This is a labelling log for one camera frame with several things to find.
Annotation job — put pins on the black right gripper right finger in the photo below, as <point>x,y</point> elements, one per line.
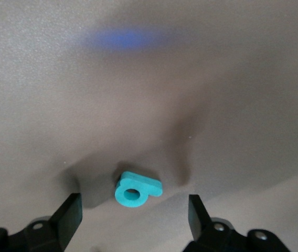
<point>204,231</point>

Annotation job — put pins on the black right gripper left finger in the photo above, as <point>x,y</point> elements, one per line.
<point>67,223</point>

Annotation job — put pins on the teal foam letter b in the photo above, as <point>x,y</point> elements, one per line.
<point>151,186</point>

